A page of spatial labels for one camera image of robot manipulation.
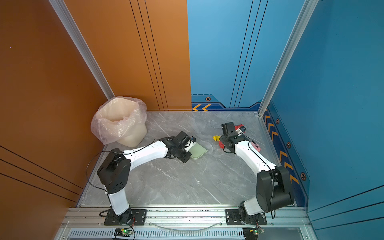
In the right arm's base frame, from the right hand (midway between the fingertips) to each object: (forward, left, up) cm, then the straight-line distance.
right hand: (224, 139), depth 90 cm
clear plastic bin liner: (+16, +70, +3) cm, 72 cm away
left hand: (-8, +21, -6) cm, 23 cm away
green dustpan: (-6, +16, -4) cm, 18 cm away
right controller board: (-45, -12, -12) cm, 48 cm away
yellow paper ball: (+8, +3, -10) cm, 13 cm away
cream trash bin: (0, +54, +2) cm, 54 cm away
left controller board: (-45, +52, -13) cm, 70 cm away
